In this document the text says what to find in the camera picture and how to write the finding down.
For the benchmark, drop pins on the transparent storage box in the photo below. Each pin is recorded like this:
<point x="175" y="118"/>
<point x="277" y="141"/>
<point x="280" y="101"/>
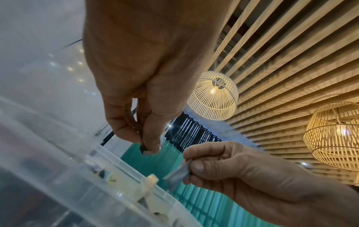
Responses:
<point x="56" y="186"/>

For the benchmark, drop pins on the single silver staple strip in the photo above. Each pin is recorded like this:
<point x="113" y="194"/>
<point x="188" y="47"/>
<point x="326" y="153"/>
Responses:
<point x="178" y="175"/>

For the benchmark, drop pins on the black window post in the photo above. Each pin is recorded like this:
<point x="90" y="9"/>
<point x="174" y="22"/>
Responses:
<point x="107" y="138"/>

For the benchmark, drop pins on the green curtain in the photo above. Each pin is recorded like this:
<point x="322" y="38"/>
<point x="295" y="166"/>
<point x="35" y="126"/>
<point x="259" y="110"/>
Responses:
<point x="207" y="204"/>

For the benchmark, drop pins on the person's left hand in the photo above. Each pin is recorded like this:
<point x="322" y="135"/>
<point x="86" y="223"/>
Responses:
<point x="151" y="53"/>

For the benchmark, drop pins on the wicker pendant lamp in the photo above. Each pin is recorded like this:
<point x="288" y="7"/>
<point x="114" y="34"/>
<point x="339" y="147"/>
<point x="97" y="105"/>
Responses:
<point x="216" y="99"/>
<point x="334" y="135"/>

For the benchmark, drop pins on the person's right hand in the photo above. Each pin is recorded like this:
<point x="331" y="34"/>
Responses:
<point x="252" y="177"/>

